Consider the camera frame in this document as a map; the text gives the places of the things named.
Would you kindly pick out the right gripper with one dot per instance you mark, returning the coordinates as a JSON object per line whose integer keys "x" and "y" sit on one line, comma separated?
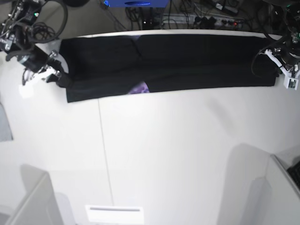
{"x": 41, "y": 65}

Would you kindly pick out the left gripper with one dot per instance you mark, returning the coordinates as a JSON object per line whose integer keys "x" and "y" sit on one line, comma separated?
{"x": 287, "y": 55}

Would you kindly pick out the black T-shirt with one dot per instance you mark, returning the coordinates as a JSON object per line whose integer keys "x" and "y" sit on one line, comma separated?
{"x": 112, "y": 66}

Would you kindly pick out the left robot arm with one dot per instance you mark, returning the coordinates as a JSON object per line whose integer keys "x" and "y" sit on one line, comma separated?
{"x": 279, "y": 21}

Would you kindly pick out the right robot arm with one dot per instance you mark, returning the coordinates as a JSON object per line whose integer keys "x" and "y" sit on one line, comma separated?
{"x": 20, "y": 35}

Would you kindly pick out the blue box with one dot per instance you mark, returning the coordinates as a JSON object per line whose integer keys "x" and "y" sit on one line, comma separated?
{"x": 136, "y": 3}

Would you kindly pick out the black keyboard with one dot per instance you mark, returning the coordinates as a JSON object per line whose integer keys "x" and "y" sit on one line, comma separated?
{"x": 294, "y": 172}

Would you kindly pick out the white divider panel left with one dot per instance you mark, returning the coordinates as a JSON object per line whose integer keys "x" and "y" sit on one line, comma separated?
{"x": 39, "y": 206}

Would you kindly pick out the white divider panel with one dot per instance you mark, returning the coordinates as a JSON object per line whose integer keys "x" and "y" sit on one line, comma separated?
{"x": 39, "y": 206}
{"x": 285, "y": 199}

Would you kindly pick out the white label plate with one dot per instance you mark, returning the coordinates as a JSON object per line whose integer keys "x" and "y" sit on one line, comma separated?
{"x": 115, "y": 214}

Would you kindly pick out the white divider panel right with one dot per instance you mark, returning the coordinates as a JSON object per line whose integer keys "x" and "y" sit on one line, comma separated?
{"x": 285, "y": 199}

